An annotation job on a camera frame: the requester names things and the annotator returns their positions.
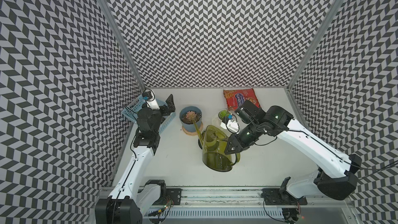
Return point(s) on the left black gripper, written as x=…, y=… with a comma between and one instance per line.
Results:
x=170, y=104

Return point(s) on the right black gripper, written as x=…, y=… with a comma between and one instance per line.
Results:
x=238, y=143

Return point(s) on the green transparent watering can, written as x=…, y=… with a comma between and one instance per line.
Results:
x=214, y=142

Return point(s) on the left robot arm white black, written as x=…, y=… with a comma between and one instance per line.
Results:
x=126, y=204

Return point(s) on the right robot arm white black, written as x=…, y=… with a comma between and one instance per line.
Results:
x=336, y=174

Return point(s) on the blue pot pink succulent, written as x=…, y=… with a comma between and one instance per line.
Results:
x=191, y=117

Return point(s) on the white pot green succulent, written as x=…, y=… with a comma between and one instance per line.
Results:
x=224, y=115

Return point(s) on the white round saucer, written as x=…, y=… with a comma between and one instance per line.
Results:
x=216, y=121

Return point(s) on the dark round saucer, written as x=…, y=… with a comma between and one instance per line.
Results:
x=200, y=143

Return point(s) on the round cork coaster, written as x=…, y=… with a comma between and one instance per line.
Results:
x=194, y=133

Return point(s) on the light blue plastic basket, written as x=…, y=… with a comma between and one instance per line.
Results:
x=130, y=112

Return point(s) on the red cookie snack bag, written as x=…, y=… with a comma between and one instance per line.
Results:
x=235, y=98

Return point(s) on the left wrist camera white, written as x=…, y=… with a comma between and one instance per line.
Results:
x=149, y=97

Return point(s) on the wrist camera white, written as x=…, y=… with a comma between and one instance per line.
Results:
x=230, y=123
x=149, y=97

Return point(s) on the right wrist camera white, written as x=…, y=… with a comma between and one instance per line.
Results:
x=230, y=123

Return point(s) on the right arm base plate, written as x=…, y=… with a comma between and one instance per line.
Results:
x=273, y=196

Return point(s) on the aluminium front rail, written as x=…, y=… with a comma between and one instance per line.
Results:
x=242, y=197

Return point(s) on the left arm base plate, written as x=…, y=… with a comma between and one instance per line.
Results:
x=174, y=196

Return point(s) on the left corner aluminium post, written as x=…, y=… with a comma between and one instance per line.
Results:
x=120, y=40

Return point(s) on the corner aluminium post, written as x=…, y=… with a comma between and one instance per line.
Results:
x=332, y=12
x=120, y=40

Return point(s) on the right corner aluminium post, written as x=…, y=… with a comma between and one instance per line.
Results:
x=332, y=12

